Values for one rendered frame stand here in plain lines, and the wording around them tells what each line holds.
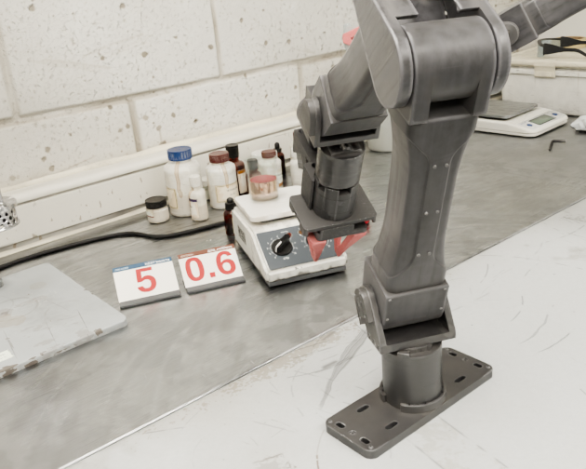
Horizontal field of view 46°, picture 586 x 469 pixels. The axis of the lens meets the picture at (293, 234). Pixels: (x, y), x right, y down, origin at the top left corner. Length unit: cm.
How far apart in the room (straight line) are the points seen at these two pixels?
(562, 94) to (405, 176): 141
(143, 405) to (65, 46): 77
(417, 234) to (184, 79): 94
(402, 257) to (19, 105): 88
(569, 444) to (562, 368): 13
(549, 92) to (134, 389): 146
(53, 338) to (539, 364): 62
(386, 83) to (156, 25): 96
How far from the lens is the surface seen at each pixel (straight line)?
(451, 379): 79
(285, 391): 80
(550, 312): 95
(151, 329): 97
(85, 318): 102
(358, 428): 72
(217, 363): 86
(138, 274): 107
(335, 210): 87
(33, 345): 98
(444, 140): 58
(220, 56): 155
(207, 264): 108
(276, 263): 102
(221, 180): 136
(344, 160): 81
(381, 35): 55
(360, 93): 70
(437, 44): 54
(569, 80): 197
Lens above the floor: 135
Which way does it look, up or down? 22 degrees down
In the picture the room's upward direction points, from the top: 5 degrees counter-clockwise
